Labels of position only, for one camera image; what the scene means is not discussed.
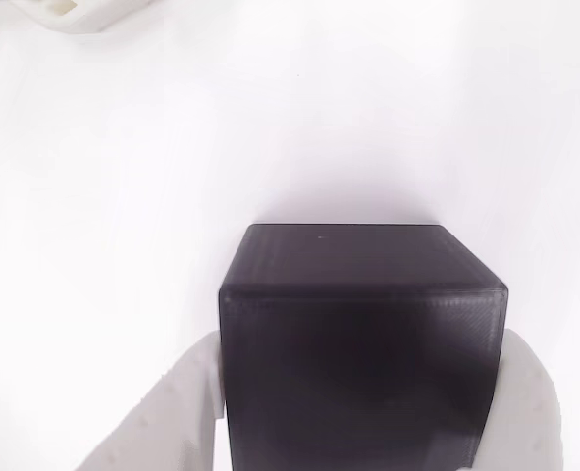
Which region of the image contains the smooth black cube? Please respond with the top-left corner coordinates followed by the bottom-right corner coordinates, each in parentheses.
top-left (218, 223), bottom-right (510, 471)

